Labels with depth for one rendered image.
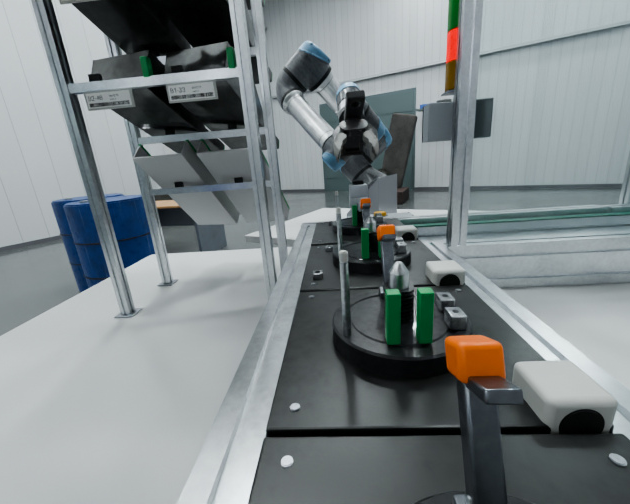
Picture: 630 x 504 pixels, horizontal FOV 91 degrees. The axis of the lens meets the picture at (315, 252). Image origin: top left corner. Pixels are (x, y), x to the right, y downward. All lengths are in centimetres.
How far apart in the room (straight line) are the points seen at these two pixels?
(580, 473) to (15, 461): 52
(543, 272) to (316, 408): 63
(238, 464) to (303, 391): 7
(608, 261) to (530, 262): 15
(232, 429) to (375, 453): 11
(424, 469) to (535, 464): 7
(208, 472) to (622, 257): 82
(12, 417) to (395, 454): 50
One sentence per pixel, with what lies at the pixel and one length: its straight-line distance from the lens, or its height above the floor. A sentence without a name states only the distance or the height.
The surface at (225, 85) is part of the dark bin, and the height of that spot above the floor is 130.
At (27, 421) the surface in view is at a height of 86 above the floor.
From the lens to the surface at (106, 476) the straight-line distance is 45.
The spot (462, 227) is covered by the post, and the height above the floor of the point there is 100.
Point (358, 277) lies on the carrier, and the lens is 50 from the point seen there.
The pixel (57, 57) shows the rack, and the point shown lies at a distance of 76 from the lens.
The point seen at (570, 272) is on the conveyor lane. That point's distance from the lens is 83.
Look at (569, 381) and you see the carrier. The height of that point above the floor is 99.
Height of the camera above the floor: 116
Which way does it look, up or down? 17 degrees down
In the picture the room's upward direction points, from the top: 4 degrees counter-clockwise
